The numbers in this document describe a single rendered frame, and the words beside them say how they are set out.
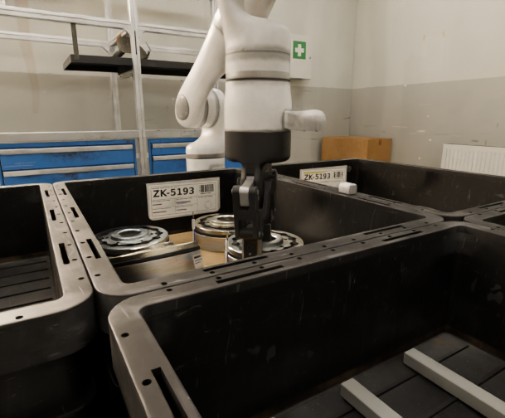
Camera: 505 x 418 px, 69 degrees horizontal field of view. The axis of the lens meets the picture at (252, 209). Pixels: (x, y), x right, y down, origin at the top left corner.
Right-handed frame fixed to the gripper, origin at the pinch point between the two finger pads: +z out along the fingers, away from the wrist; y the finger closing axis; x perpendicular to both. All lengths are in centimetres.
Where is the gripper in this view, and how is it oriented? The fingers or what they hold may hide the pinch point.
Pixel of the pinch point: (257, 248)
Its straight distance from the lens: 45.1
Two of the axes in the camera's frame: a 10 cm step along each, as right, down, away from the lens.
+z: 0.0, 9.7, 2.5
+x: 9.8, 0.5, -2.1
